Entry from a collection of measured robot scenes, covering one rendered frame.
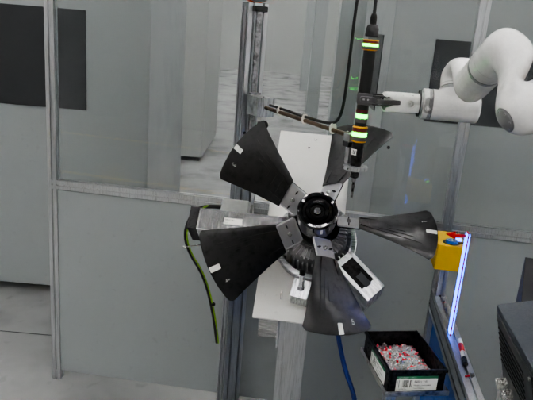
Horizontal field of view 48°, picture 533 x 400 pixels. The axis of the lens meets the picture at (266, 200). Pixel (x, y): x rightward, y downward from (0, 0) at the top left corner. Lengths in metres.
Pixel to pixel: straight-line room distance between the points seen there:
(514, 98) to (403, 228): 0.64
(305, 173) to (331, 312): 0.61
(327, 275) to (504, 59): 0.75
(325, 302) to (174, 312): 1.25
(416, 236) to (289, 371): 0.68
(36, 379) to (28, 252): 1.04
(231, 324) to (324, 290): 0.98
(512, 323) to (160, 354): 2.00
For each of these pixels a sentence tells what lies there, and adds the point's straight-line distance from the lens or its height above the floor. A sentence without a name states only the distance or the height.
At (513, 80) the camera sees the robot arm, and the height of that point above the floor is 1.66.
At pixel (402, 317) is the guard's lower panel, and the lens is 2.72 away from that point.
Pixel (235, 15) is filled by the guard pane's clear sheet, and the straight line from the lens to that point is 2.48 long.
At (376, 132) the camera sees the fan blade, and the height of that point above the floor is 1.43.
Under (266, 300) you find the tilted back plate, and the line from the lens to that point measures 1.95.
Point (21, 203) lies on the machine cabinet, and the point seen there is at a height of 0.58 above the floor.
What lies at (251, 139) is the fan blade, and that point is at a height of 1.38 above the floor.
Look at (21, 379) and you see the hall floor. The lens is 3.24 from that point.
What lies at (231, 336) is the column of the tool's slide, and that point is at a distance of 2.65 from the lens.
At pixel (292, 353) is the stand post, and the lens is 2.09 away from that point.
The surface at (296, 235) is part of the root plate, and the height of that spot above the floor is 1.13.
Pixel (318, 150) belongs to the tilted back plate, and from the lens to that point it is 2.16.
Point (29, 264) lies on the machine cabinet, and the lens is 4.03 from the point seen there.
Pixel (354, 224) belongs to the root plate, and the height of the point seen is 1.18.
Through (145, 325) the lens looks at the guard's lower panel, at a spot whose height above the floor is 0.35.
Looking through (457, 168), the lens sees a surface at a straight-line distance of 2.53.
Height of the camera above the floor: 1.73
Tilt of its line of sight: 16 degrees down
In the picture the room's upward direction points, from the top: 5 degrees clockwise
